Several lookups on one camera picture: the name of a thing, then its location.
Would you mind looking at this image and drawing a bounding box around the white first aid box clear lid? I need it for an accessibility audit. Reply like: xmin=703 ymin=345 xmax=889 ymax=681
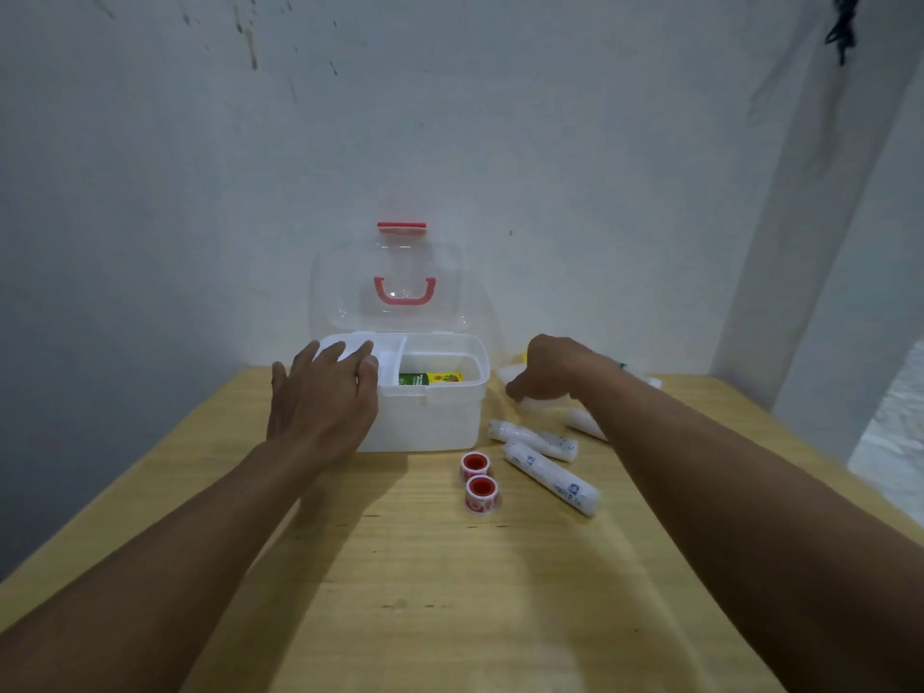
xmin=309 ymin=221 xmax=492 ymax=454

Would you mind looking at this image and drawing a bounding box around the person's right forearm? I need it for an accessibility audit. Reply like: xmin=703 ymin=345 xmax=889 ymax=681
xmin=575 ymin=357 xmax=924 ymax=693

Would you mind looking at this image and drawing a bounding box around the person's right hand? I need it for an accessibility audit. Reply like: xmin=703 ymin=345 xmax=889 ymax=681
xmin=504 ymin=334 xmax=616 ymax=403

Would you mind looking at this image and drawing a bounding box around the white wrapped bandage roll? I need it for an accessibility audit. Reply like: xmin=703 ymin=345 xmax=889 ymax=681
xmin=488 ymin=419 xmax=580 ymax=463
xmin=618 ymin=362 xmax=664 ymax=391
xmin=562 ymin=408 xmax=609 ymax=443
xmin=502 ymin=440 xmax=602 ymax=519

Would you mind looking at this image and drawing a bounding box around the person's left hand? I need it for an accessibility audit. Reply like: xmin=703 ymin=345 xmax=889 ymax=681
xmin=266 ymin=340 xmax=381 ymax=474

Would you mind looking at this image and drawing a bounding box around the white inner tray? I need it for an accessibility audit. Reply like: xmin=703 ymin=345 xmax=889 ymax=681
xmin=320 ymin=334 xmax=407 ymax=386

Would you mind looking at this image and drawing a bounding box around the person's left forearm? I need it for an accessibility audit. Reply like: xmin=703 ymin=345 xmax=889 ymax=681
xmin=0 ymin=438 xmax=342 ymax=693

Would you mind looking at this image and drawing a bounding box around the black hanging cord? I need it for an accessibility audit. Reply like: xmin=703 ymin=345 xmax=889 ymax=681
xmin=824 ymin=0 xmax=862 ymax=67

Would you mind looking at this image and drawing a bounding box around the white plastic packet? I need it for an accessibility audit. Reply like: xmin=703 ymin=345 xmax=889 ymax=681
xmin=497 ymin=355 xmax=580 ymax=413

